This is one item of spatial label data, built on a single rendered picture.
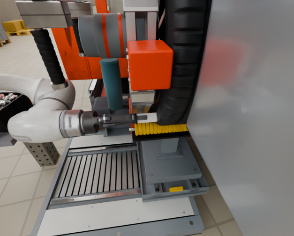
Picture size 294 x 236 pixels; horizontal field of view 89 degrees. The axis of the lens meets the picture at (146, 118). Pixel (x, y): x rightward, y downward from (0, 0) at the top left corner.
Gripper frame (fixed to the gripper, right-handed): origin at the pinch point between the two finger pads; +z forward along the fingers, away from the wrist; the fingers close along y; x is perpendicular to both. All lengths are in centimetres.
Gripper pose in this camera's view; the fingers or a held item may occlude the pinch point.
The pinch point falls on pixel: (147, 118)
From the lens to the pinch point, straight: 50.4
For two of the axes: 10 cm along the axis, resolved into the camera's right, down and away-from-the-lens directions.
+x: -0.9, -9.9, 1.3
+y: 0.9, -1.3, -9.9
